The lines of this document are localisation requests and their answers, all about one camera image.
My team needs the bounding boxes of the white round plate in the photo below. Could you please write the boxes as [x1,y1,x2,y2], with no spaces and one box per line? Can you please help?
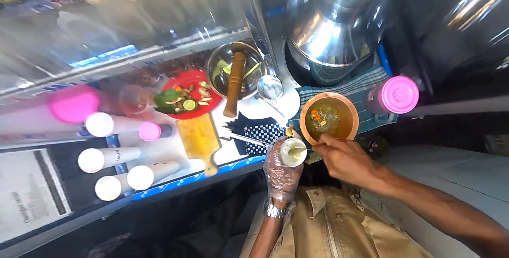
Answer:
[238,86,301,121]

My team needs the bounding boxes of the small steel cup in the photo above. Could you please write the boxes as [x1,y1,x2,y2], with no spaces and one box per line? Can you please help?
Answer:
[257,74,284,100]

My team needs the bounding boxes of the wooden pestle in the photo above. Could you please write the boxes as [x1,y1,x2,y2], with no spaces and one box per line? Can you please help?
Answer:
[223,51,247,118]

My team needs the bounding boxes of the blue plastic object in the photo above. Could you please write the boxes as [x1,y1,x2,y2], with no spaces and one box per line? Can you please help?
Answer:
[376,42,393,77]

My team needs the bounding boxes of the large steel pot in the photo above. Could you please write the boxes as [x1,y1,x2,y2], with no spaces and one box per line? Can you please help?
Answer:
[287,0,392,86]

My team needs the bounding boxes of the red plate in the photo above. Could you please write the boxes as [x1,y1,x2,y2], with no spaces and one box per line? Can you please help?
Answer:
[161,70,223,120]

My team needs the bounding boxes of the jar with pink lid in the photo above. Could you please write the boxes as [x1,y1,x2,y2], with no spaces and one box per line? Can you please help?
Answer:
[364,75,420,124]

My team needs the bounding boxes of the small bottle with pink lid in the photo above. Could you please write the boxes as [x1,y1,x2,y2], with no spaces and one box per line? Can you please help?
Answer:
[138,122,173,142]

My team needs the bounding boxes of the person's body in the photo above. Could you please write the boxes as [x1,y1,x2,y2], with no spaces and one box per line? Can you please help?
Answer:
[239,186,435,258]

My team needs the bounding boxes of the clear plastic container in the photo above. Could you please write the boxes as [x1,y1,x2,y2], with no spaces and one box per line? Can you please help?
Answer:
[119,84,155,119]

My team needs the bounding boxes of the printed white sign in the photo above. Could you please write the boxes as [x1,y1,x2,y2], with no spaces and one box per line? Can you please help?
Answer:
[0,148,73,245]

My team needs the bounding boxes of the steel bowl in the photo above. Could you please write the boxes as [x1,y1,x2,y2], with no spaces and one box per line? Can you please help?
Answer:
[206,41,266,101]

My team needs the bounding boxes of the white lidded bottle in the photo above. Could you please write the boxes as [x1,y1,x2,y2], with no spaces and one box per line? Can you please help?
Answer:
[77,147,142,174]
[85,112,140,138]
[126,161,180,191]
[94,173,134,202]

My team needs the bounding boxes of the wooden mortar bowl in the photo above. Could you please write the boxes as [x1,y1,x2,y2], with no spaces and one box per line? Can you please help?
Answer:
[299,92,359,147]

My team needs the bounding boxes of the yellow cutting board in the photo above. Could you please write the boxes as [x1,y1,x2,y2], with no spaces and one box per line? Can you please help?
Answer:
[176,113,222,177]

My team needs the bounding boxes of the pale green stalk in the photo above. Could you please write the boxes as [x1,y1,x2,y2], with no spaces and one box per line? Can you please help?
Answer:
[243,62,262,79]

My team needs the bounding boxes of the person's right hand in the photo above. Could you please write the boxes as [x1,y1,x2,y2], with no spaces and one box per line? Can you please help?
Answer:
[312,134,392,195]

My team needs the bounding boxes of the large pink-lidded container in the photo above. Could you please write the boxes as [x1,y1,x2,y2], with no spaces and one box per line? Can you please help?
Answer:
[48,85,105,124]

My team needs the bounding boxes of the white cup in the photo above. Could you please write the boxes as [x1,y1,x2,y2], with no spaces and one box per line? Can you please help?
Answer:
[280,137,308,167]

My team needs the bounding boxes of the black white checkered cloth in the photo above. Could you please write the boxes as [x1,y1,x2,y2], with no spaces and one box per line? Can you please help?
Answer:
[244,123,287,157]

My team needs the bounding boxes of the teal plaid cloth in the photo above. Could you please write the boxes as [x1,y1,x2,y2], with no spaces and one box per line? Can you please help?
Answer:
[288,64,398,135]

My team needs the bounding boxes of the person's left forearm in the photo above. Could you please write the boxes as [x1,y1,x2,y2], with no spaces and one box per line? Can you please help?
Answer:
[249,200,294,258]

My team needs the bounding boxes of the green leaf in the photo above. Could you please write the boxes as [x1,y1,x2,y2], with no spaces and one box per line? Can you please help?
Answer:
[154,88,184,115]

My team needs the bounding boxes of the person's left hand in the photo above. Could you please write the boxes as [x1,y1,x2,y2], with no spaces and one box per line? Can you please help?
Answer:
[263,136,305,203]

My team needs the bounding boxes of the metal tongs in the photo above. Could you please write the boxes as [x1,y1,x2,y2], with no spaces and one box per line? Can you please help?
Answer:
[223,128,270,148]

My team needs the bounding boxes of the long white utensil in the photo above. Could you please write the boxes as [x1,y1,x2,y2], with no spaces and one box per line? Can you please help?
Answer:
[256,97,289,127]

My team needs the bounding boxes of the glass display case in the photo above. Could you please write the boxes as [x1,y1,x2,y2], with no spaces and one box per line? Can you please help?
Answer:
[0,0,255,143]

